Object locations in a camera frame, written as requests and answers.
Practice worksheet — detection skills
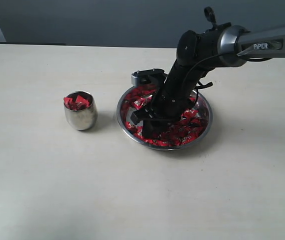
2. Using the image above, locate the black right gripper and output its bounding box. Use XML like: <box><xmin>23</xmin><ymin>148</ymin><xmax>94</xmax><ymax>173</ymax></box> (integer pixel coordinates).
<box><xmin>130</xmin><ymin>62</ymin><xmax>208</xmax><ymax>138</ymax></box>

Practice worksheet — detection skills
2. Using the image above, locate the red candy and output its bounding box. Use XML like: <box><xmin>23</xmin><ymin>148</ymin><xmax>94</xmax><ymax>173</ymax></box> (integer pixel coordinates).
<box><xmin>155</xmin><ymin>139</ymin><xmax>176</xmax><ymax>147</ymax></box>
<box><xmin>63</xmin><ymin>95</ymin><xmax>91</xmax><ymax>111</ymax></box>

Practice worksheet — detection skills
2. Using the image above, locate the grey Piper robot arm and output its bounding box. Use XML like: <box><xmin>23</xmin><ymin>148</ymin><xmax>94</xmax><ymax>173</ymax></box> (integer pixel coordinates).
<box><xmin>130</xmin><ymin>7</ymin><xmax>285</xmax><ymax>138</ymax></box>

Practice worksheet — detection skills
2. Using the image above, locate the stainless steel plate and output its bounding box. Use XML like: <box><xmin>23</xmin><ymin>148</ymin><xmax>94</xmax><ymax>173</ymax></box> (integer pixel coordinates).
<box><xmin>116</xmin><ymin>84</ymin><xmax>213</xmax><ymax>151</ymax></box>

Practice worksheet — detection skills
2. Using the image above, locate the stainless steel cup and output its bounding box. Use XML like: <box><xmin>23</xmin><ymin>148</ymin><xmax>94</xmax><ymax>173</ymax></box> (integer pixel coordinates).
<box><xmin>63</xmin><ymin>91</ymin><xmax>98</xmax><ymax>131</ymax></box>

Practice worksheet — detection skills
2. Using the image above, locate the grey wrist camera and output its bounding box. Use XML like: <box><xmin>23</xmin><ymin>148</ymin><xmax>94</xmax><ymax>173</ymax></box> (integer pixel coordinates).
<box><xmin>131</xmin><ymin>68</ymin><xmax>167</xmax><ymax>87</ymax></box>

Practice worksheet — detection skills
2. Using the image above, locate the black cable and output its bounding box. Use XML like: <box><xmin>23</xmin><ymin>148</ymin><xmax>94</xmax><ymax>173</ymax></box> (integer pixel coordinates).
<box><xmin>182</xmin><ymin>6</ymin><xmax>258</xmax><ymax>111</ymax></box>

